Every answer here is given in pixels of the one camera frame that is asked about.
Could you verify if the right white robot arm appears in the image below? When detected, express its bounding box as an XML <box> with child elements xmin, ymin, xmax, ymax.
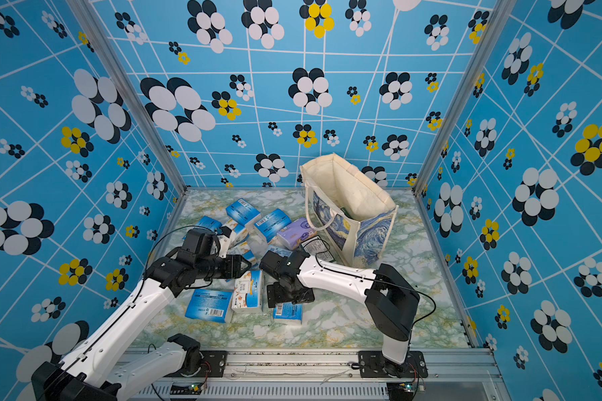
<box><xmin>259</xmin><ymin>251</ymin><xmax>421</xmax><ymax>378</ymax></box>

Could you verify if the blue tissue pack back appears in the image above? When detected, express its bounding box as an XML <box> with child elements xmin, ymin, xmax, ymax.
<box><xmin>226</xmin><ymin>198</ymin><xmax>262</xmax><ymax>227</ymax></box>

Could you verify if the orange white tissue pack back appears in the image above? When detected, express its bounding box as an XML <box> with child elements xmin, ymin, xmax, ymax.
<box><xmin>218</xmin><ymin>223</ymin><xmax>248</xmax><ymax>247</ymax></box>

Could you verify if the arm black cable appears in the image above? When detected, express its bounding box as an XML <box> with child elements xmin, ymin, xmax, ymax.
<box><xmin>300</xmin><ymin>237</ymin><xmax>437</xmax><ymax>327</ymax></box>
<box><xmin>142</xmin><ymin>225</ymin><xmax>222</xmax><ymax>282</ymax></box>

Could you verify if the blue tissue pack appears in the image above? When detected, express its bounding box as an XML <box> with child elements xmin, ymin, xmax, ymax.
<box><xmin>196</xmin><ymin>216</ymin><xmax>222</xmax><ymax>235</ymax></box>
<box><xmin>226</xmin><ymin>198</ymin><xmax>262</xmax><ymax>227</ymax></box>
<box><xmin>185</xmin><ymin>289</ymin><xmax>232</xmax><ymax>323</ymax></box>
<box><xmin>254</xmin><ymin>209</ymin><xmax>292</xmax><ymax>243</ymax></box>
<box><xmin>272</xmin><ymin>302</ymin><xmax>304</xmax><ymax>326</ymax></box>

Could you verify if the orange white tissue pack front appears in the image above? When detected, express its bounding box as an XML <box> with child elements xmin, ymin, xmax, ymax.
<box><xmin>231</xmin><ymin>270</ymin><xmax>264</xmax><ymax>313</ymax></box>

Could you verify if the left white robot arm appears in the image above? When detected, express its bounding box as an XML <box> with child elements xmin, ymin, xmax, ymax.
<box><xmin>31</xmin><ymin>225</ymin><xmax>252</xmax><ymax>400</ymax></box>

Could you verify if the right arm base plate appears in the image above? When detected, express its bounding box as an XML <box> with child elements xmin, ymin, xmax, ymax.
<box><xmin>357</xmin><ymin>351</ymin><xmax>429</xmax><ymax>380</ymax></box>

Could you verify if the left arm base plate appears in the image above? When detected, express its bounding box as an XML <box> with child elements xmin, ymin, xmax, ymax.
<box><xmin>176</xmin><ymin>350</ymin><xmax>228</xmax><ymax>379</ymax></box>

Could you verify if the aluminium front rail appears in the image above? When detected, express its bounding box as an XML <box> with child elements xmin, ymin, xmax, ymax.
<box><xmin>131</xmin><ymin>349</ymin><xmax>511</xmax><ymax>400</ymax></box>

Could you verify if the purple tissue pack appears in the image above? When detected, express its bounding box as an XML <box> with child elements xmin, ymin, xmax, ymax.
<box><xmin>277</xmin><ymin>217</ymin><xmax>317</xmax><ymax>251</ymax></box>

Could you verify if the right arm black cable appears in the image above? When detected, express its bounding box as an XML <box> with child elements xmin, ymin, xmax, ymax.
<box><xmin>300</xmin><ymin>237</ymin><xmax>437</xmax><ymax>327</ymax></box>

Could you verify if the orange white tissue pack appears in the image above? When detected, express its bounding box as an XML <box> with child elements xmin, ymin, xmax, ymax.
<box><xmin>218</xmin><ymin>223</ymin><xmax>248</xmax><ymax>247</ymax></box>
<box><xmin>231</xmin><ymin>270</ymin><xmax>264</xmax><ymax>313</ymax></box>

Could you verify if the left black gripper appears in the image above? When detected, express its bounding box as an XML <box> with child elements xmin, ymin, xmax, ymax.
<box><xmin>198</xmin><ymin>251</ymin><xmax>255</xmax><ymax>280</ymax></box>

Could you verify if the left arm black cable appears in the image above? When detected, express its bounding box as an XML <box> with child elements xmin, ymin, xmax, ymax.
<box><xmin>142</xmin><ymin>225</ymin><xmax>222</xmax><ymax>282</ymax></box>

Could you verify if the cream canvas tote bag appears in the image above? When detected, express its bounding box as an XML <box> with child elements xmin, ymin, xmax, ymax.
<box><xmin>300</xmin><ymin>154</ymin><xmax>398</xmax><ymax>268</ymax></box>

